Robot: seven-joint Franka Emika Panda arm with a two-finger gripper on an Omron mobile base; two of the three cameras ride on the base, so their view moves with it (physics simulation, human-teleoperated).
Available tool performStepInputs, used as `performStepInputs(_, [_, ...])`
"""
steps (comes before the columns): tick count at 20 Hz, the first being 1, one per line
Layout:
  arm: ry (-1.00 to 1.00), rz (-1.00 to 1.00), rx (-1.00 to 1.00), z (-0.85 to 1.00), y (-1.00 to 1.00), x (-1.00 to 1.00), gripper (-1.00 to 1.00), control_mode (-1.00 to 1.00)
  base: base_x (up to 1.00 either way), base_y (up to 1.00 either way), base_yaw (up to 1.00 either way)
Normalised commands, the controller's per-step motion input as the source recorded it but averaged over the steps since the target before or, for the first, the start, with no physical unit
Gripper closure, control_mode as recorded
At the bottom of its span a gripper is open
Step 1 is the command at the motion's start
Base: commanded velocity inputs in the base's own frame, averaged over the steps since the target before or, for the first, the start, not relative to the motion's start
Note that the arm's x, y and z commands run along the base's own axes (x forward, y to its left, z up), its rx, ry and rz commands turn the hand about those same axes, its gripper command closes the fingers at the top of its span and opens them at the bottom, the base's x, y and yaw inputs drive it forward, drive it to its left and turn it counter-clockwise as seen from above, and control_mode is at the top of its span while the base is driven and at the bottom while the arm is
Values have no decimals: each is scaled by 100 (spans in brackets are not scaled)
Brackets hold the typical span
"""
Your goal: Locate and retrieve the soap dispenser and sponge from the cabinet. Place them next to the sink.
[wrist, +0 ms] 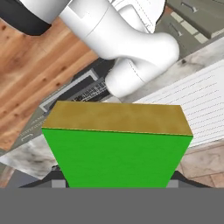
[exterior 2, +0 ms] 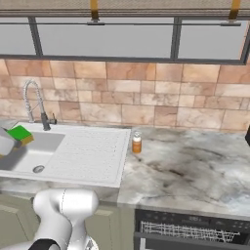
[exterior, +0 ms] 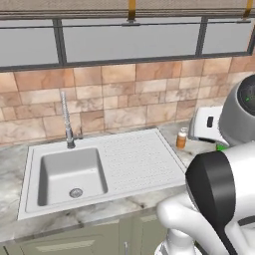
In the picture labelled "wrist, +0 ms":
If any white ribbed panel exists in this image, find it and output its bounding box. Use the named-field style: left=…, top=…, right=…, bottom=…
left=134, top=59, right=224, bottom=149

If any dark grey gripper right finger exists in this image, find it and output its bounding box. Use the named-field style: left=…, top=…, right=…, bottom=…
left=167, top=170, right=213, bottom=189

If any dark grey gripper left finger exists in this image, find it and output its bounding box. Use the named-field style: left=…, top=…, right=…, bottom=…
left=18, top=164, right=70, bottom=189

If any grey drawer front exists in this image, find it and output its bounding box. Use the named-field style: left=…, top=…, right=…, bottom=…
left=154, top=10, right=210, bottom=60
left=165, top=0, right=224, bottom=40
left=12, top=111, right=57, bottom=151

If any grey drawer handle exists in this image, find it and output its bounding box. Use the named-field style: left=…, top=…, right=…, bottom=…
left=20, top=132, right=34, bottom=143
left=179, top=1, right=200, bottom=13
left=169, top=22, right=184, bottom=38

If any dark grey appliance with grille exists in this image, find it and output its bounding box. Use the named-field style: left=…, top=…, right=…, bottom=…
left=38, top=57, right=118, bottom=114

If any green and yellow sponge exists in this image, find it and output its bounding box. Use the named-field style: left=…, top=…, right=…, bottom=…
left=41, top=101, right=194, bottom=189

